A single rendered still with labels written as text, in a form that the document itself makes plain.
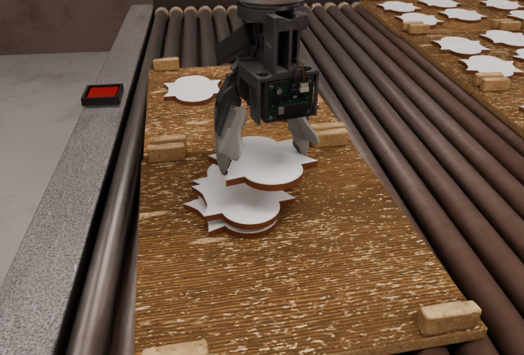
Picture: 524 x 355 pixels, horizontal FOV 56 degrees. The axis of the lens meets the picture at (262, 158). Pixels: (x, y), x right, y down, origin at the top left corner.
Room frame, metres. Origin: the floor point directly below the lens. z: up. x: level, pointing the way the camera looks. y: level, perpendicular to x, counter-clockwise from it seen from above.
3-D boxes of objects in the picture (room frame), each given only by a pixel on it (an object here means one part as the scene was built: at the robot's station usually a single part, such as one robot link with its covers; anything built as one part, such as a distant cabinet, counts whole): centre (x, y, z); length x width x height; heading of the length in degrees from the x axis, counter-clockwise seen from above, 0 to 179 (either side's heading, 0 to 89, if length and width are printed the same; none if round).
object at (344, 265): (0.52, -0.02, 0.93); 0.41 x 0.35 x 0.02; 11
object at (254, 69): (0.53, -0.01, 1.15); 0.09 x 0.08 x 0.12; 23
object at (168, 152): (0.68, 0.15, 0.95); 0.06 x 0.02 x 0.03; 101
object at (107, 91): (0.98, 0.34, 0.92); 0.06 x 0.06 x 0.01; 7
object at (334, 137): (0.73, -0.11, 0.95); 0.06 x 0.02 x 0.03; 101
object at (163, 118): (0.93, 0.05, 0.93); 0.41 x 0.35 x 0.02; 10
